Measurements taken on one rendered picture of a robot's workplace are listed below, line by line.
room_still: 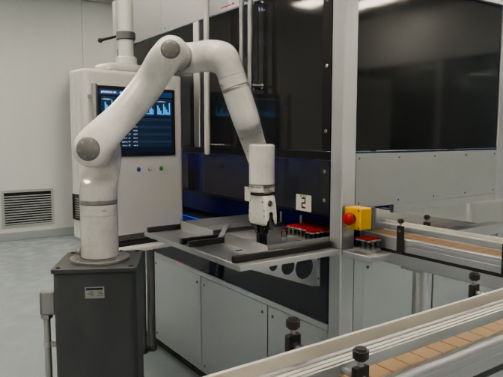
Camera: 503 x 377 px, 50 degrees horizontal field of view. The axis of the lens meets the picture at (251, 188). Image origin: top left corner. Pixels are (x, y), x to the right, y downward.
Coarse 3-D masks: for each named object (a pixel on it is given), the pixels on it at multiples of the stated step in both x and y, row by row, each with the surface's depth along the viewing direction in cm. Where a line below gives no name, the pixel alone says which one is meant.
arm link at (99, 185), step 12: (120, 144) 179; (120, 156) 179; (84, 168) 177; (96, 168) 175; (108, 168) 176; (120, 168) 178; (84, 180) 172; (96, 180) 170; (108, 180) 172; (84, 192) 168; (96, 192) 167; (108, 192) 169; (84, 204) 168; (96, 204) 168; (108, 204) 169
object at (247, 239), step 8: (240, 232) 195; (248, 232) 197; (272, 232) 204; (280, 232) 206; (232, 240) 187; (240, 240) 183; (248, 240) 179; (256, 240) 195; (272, 240) 195; (280, 240) 195; (288, 240) 195; (296, 240) 195; (304, 240) 179; (312, 240) 181; (320, 240) 183; (328, 240) 185; (248, 248) 180; (256, 248) 176; (264, 248) 172; (272, 248) 172; (280, 248) 173
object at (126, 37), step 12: (120, 0) 240; (132, 0) 244; (120, 12) 241; (132, 12) 244; (120, 24) 241; (132, 24) 244; (120, 36) 241; (132, 36) 243; (120, 48) 243; (132, 48) 244; (120, 60) 241; (132, 60) 243
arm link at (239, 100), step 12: (228, 96) 168; (240, 96) 167; (252, 96) 170; (228, 108) 170; (240, 108) 167; (252, 108) 169; (240, 120) 168; (252, 120) 168; (240, 132) 173; (252, 132) 175
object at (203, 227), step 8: (224, 216) 231; (232, 216) 233; (240, 216) 236; (248, 216) 238; (184, 224) 216; (192, 224) 211; (200, 224) 224; (208, 224) 227; (216, 224) 229; (224, 224) 230; (232, 224) 230; (240, 224) 230; (248, 224) 230; (280, 224) 216; (192, 232) 211; (200, 232) 206; (208, 232) 201; (216, 232) 199
